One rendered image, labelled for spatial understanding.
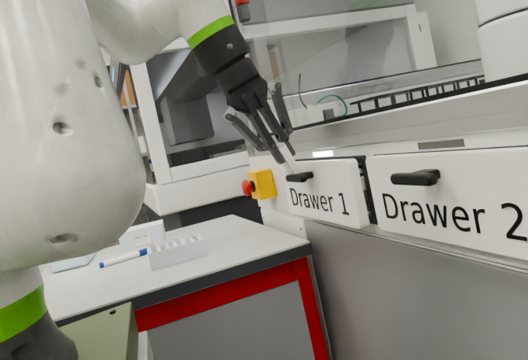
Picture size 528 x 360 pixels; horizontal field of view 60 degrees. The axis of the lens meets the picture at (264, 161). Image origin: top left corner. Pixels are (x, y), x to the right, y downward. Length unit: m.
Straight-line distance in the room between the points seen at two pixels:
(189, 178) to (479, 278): 1.15
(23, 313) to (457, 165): 0.47
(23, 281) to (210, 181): 1.14
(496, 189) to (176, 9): 0.56
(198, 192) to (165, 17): 0.88
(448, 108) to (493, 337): 0.27
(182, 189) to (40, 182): 1.23
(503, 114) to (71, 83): 0.40
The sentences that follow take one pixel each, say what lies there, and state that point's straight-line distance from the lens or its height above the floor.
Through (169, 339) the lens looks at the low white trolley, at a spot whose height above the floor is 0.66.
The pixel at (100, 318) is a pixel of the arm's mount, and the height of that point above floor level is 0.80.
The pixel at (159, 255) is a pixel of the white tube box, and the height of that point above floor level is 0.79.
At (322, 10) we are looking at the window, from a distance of 0.81.
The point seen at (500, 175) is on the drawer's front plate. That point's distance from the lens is 0.51.
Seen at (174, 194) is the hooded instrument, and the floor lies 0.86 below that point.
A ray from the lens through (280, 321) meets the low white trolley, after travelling 0.99.
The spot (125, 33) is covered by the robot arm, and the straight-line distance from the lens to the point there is 0.83.
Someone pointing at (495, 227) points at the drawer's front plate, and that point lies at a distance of 0.53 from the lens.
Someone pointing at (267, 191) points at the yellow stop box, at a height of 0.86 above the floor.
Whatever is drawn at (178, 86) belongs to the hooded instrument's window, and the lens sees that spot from 1.63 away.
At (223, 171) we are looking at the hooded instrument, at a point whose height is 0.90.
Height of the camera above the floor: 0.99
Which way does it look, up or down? 3 degrees down
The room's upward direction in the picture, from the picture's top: 12 degrees counter-clockwise
